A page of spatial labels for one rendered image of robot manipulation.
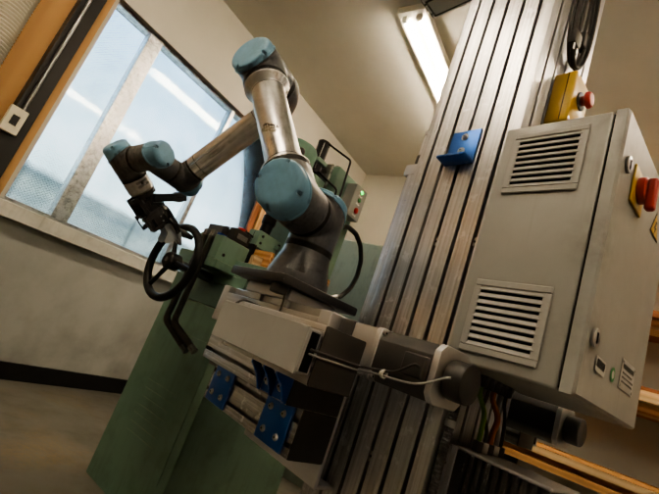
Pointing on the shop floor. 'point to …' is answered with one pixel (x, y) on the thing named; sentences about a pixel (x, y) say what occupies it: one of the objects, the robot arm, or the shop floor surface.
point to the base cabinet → (177, 425)
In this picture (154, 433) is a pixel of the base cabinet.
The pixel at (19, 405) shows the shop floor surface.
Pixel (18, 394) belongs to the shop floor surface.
